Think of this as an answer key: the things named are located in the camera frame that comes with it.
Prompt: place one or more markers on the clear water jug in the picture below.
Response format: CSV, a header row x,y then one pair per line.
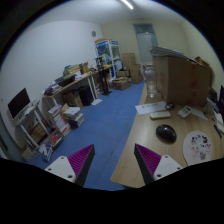
x,y
151,81

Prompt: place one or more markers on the white blue vending cabinet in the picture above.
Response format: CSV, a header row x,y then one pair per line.
x,y
109,51

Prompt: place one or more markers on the black computer mouse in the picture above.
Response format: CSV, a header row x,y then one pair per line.
x,y
166,133

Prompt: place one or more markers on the black monitor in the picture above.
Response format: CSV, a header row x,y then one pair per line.
x,y
18,103

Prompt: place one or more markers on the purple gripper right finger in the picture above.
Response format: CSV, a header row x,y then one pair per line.
x,y
154,166

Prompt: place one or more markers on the white paper sheet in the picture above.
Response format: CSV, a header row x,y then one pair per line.
x,y
151,107

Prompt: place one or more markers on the stacked cardboard boxes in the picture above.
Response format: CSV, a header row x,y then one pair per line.
x,y
129,62

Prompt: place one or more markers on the wooden desk with white legs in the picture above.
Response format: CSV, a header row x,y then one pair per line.
x,y
87,76

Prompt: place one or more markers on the stack of books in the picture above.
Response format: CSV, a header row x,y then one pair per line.
x,y
74,117

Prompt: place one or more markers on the white calculator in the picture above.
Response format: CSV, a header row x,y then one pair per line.
x,y
184,112

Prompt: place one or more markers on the open cardboard box on floor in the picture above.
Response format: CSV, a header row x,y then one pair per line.
x,y
121,83

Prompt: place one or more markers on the white remote control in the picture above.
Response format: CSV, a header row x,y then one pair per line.
x,y
159,115

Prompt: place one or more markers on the black stool stand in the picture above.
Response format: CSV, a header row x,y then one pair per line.
x,y
103,72

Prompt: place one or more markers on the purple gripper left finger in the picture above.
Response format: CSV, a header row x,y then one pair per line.
x,y
75,167

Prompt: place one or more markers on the large cardboard box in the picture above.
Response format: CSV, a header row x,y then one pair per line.
x,y
181,81

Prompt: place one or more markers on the frosted glass door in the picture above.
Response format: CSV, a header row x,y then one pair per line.
x,y
146,39

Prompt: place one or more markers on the ceiling light tube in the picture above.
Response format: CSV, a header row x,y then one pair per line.
x,y
127,4

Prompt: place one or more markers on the white monitor stand shelf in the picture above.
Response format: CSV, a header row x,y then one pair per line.
x,y
31,123

